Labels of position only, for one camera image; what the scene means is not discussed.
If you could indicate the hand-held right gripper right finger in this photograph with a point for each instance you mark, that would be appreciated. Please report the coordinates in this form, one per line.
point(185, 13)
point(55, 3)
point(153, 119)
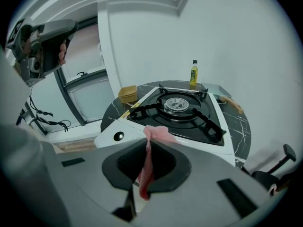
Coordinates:
point(203, 197)

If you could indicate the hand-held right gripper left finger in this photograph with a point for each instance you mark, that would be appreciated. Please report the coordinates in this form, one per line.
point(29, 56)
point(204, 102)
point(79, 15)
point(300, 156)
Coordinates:
point(90, 174)

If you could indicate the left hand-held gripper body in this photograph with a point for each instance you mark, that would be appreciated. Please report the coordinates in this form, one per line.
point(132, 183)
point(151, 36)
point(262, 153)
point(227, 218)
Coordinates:
point(50, 53)

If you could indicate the pink cloth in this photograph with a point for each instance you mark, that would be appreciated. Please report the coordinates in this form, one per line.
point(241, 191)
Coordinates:
point(158, 132)

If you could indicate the white black portable stove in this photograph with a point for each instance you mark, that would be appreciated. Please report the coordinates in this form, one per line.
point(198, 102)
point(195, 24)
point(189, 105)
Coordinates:
point(180, 117)

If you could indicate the person's left hand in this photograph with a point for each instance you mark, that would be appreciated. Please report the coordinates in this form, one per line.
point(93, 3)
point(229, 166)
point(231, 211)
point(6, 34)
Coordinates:
point(63, 53)

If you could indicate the dark framed glass door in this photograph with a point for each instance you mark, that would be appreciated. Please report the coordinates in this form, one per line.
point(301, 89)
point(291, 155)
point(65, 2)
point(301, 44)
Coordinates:
point(82, 89)

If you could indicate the black office chair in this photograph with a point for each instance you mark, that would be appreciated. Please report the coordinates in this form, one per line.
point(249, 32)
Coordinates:
point(267, 176)

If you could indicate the tan plastic container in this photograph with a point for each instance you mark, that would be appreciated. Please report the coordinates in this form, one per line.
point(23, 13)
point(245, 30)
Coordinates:
point(127, 94)

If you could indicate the grey tray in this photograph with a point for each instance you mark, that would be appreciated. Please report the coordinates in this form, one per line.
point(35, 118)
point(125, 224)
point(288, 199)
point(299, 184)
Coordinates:
point(216, 89)

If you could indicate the yellow oil bottle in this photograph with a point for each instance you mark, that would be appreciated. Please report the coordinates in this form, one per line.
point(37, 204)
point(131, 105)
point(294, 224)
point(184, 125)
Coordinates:
point(193, 75)

